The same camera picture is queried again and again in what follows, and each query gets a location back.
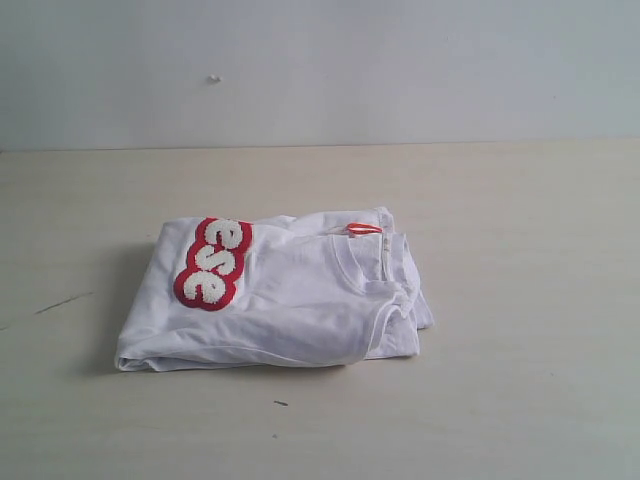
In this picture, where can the white t-shirt red lettering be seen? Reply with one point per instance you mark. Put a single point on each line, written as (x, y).
(285, 291)

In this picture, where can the orange label tag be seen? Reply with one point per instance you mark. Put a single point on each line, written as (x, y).
(358, 229)

